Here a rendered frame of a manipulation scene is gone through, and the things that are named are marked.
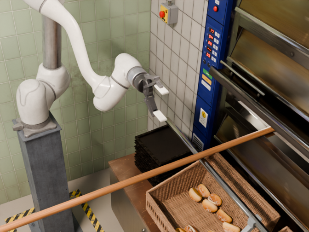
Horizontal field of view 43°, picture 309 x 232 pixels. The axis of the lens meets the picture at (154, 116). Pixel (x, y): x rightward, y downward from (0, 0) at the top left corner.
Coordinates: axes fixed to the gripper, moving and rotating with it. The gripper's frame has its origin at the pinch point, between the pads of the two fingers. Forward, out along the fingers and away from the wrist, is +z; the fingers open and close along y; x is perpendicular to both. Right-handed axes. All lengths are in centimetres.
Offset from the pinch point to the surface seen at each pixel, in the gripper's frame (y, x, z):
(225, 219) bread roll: 86, -39, 9
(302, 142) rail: 5, -41, 38
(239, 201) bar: 32, -18, 35
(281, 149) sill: 31, -56, 19
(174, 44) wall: 24, -55, -83
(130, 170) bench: 91, -10, -54
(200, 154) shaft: 28.6, -17.2, 6.7
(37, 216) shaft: 29, 58, 7
